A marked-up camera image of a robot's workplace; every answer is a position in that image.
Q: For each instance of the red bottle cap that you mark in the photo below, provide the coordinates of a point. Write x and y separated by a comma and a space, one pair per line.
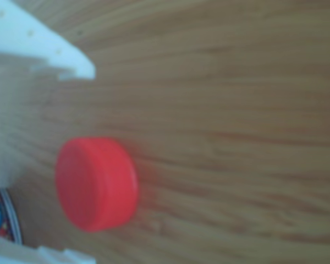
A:
96, 184

